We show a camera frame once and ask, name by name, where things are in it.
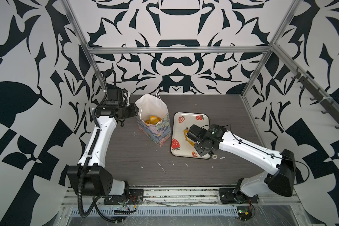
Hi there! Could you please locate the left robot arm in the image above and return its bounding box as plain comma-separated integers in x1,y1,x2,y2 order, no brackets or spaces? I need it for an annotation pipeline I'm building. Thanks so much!
67,88,138,196

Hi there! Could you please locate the white floral paper bag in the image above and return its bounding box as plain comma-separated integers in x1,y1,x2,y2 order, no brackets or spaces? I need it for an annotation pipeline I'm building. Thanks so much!
135,91,171,146

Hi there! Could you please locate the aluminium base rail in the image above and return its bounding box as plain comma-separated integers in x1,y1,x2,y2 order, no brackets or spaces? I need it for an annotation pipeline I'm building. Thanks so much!
60,186,301,207

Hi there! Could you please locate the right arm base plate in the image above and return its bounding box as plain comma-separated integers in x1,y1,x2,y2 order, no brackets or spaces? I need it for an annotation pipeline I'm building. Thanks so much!
219,188,259,204

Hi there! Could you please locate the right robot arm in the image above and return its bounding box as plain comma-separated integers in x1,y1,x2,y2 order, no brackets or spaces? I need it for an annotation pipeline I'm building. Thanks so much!
186,124,296,203

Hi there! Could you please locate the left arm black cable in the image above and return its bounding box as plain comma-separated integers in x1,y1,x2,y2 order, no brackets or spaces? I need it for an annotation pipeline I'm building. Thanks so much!
77,69,137,224

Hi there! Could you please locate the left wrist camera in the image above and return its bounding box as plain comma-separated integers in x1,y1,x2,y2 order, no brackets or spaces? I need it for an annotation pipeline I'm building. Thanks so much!
121,89,131,106

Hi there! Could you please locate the small circuit board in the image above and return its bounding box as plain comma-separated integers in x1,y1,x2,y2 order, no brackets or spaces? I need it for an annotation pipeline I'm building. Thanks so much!
236,206,256,222

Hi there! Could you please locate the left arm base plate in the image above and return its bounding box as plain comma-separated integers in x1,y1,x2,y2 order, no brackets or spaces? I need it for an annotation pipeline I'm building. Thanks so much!
104,188,144,205

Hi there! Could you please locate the croissant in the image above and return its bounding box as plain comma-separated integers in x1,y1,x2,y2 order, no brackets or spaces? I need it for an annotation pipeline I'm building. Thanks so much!
183,129,197,147
145,116,162,125

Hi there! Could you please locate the white strawberry tray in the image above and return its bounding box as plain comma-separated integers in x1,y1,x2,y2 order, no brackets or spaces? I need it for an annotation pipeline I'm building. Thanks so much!
170,112,211,159

